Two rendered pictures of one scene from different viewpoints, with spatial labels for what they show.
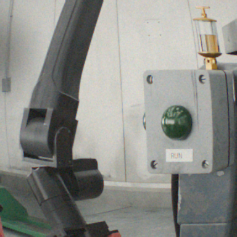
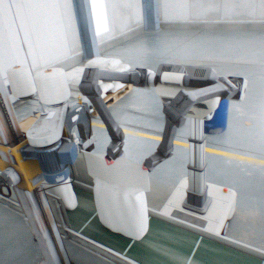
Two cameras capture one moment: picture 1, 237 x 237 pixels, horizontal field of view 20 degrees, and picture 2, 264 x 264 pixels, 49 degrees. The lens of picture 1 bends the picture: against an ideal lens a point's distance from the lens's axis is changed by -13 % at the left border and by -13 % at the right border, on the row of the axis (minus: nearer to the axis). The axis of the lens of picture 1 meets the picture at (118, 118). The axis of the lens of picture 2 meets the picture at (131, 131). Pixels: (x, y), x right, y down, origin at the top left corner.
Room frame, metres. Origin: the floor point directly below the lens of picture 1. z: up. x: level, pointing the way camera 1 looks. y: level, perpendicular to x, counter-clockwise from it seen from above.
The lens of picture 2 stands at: (2.51, 0.08, 2.13)
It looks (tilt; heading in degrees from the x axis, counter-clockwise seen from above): 31 degrees down; 176
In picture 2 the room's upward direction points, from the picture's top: 8 degrees counter-clockwise
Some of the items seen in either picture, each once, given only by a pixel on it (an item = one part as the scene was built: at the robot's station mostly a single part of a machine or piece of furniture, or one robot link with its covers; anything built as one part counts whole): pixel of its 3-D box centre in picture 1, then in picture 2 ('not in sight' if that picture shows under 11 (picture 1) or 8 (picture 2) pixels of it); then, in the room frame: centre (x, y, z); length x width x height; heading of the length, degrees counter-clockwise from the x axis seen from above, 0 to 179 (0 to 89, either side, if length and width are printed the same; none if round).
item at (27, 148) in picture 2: not in sight; (34, 151); (1.10, -0.37, 1.27); 0.12 x 0.09 x 0.09; 139
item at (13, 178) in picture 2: not in sight; (10, 177); (1.10, -0.55, 1.14); 0.11 x 0.06 x 0.11; 49
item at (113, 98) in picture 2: not in sight; (97, 95); (-2.48, -0.07, 0.07); 1.20 x 0.82 x 0.14; 141
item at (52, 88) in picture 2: not in sight; (52, 85); (1.01, -0.19, 1.61); 0.17 x 0.17 x 0.17
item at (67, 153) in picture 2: not in sight; (68, 154); (1.16, -0.18, 1.25); 0.10 x 0.08 x 0.12; 164
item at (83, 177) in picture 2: not in sight; (66, 161); (0.17, -0.41, 0.54); 1.05 x 0.02 x 0.41; 49
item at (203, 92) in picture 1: (193, 120); (86, 106); (0.63, -0.07, 1.29); 0.08 x 0.05 x 0.09; 49
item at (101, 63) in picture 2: not in sight; (102, 63); (-2.75, 0.13, 0.56); 0.67 x 0.43 x 0.15; 49
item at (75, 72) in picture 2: not in sight; (73, 75); (-2.37, -0.41, 0.56); 0.66 x 0.43 x 0.15; 137
